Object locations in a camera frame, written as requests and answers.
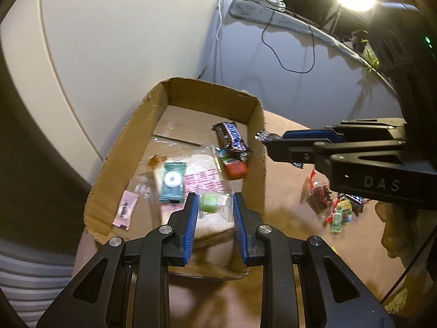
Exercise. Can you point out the small dark chocolate bar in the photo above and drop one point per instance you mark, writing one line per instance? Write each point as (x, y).
(262, 136)
(355, 199)

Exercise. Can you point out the green printed snack packet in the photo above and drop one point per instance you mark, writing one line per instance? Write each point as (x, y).
(341, 215)

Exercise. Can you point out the green round cake clear wrapper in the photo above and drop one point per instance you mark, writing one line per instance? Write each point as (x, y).
(210, 203)

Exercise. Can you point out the yellow speckled cloth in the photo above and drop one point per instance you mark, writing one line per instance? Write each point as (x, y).
(406, 302)

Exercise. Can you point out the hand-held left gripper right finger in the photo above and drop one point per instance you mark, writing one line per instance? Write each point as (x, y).
(239, 227)

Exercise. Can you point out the person's right hand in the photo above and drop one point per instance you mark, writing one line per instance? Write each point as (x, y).
(403, 232)

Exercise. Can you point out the clear packet with red ends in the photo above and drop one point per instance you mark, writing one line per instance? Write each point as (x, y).
(319, 196)

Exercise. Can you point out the teal snack packet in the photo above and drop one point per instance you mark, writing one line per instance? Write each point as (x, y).
(172, 181)

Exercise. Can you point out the potted spider plant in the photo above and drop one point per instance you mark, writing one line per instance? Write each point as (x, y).
(372, 61)

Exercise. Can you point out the red snack packet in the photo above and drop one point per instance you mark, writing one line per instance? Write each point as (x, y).
(235, 169)

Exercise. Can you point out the brown chocolate bar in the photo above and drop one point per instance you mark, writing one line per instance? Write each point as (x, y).
(230, 136)

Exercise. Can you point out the sliced bread packet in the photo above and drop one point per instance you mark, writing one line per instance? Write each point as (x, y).
(205, 181)

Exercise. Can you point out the cardboard box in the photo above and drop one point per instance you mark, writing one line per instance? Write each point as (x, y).
(136, 126)

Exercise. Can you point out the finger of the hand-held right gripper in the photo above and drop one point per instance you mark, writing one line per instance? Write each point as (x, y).
(293, 150)
(307, 134)

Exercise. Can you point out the grey ribbed object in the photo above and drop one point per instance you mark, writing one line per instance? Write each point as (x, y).
(34, 280)

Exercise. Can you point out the black tripod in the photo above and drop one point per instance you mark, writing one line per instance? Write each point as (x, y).
(334, 18)

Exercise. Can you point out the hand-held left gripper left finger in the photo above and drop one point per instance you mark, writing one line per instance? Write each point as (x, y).
(192, 225)

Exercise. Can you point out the pink candy packet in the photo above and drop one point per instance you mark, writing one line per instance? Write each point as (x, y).
(125, 210)

